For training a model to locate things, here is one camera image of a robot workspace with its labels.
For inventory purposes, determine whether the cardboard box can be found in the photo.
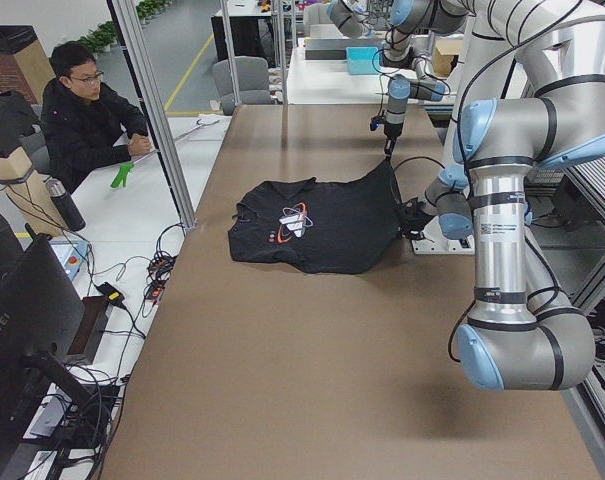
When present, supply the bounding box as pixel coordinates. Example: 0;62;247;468
432;39;463;77

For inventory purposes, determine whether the grey orange usb hub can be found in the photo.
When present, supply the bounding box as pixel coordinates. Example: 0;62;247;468
144;280;166;304
147;255;175;275

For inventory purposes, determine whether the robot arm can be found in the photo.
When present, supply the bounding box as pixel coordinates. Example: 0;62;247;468
370;1;468;159
391;1;605;390

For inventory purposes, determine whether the robot teach pendant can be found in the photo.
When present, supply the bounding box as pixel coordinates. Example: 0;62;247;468
50;239;89;282

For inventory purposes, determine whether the seated man in black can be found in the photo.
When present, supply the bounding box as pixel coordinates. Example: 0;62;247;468
41;41;153;193

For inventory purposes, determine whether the blue plastic bin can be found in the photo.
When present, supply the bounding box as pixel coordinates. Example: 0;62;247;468
346;46;381;76

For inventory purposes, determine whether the dark metal water bottle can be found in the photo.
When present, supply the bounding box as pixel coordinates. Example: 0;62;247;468
45;177;86;232

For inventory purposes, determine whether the black graphic t-shirt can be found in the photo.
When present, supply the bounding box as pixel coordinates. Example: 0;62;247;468
228;161;399;274

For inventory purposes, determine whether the metal reacher grabber tool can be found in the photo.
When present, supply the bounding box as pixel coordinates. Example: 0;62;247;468
110;114;221;189

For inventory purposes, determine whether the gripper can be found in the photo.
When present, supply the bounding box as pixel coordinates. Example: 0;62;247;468
399;197;434;240
369;112;405;161

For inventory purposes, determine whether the grey office chair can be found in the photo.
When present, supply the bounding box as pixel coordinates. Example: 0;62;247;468
212;56;273;116

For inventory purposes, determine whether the black power adapter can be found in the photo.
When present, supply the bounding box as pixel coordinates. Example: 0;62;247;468
96;282;125;309

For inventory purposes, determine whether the black computer monitor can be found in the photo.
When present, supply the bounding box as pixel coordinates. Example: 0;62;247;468
0;235;110;477

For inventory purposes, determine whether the aluminium cage frame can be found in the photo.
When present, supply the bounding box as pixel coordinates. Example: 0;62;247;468
107;0;196;233

